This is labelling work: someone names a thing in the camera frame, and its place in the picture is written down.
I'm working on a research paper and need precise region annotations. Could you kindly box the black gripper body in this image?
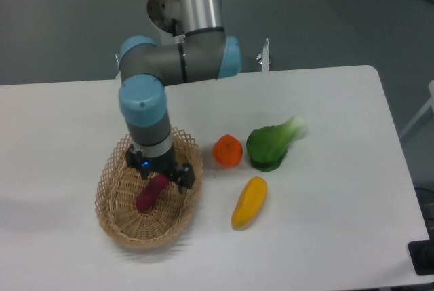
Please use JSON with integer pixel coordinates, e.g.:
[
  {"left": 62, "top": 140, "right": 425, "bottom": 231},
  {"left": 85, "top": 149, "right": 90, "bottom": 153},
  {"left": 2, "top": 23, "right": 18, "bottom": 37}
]
[{"left": 125, "top": 144, "right": 179, "bottom": 182}]

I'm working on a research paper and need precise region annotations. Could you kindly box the purple sweet potato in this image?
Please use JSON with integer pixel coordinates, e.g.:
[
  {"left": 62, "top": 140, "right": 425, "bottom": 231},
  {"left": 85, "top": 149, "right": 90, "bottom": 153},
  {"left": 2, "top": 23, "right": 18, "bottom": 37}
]
[{"left": 136, "top": 174, "right": 169, "bottom": 212}]

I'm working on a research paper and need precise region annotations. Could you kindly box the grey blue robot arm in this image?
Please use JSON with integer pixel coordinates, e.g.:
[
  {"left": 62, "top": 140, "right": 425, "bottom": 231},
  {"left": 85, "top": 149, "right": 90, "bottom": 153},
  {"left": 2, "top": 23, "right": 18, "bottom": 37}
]
[{"left": 118, "top": 0, "right": 241, "bottom": 191}]

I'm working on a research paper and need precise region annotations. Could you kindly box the woven wicker basket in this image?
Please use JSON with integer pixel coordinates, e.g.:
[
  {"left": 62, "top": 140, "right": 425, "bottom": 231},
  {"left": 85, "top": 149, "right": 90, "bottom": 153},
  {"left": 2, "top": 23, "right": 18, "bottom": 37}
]
[{"left": 95, "top": 127, "right": 203, "bottom": 250}]

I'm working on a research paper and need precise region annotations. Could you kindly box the orange tangerine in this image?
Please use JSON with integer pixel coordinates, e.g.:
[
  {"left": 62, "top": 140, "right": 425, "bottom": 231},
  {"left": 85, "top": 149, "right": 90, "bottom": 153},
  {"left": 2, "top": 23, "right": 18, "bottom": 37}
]
[{"left": 212, "top": 134, "right": 243, "bottom": 167}]

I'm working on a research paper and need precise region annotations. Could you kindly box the yellow mango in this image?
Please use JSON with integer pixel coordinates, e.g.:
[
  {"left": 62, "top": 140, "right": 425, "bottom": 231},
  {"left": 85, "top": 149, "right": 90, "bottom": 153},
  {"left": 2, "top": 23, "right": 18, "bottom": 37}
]
[{"left": 231, "top": 176, "right": 268, "bottom": 230}]

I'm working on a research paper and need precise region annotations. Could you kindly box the green bok choy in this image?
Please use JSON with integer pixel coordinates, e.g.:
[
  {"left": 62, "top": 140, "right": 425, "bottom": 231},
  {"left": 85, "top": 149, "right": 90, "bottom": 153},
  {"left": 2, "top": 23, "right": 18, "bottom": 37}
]
[{"left": 246, "top": 115, "right": 307, "bottom": 172}]

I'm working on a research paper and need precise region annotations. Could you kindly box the black box at table edge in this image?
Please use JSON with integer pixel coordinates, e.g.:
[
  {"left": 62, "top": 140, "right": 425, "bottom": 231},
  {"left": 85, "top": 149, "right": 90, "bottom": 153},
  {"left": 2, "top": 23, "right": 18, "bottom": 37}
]
[{"left": 408, "top": 239, "right": 433, "bottom": 276}]

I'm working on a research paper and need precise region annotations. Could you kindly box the white metal base frame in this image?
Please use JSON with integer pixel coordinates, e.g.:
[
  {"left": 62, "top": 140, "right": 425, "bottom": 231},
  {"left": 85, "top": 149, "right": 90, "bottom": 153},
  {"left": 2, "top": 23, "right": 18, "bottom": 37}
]
[{"left": 256, "top": 37, "right": 272, "bottom": 72}]

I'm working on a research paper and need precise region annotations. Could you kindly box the white frame at right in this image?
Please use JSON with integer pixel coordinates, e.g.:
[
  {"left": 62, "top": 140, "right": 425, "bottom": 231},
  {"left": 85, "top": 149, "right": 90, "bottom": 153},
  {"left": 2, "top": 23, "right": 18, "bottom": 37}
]
[{"left": 399, "top": 81, "right": 433, "bottom": 141}]

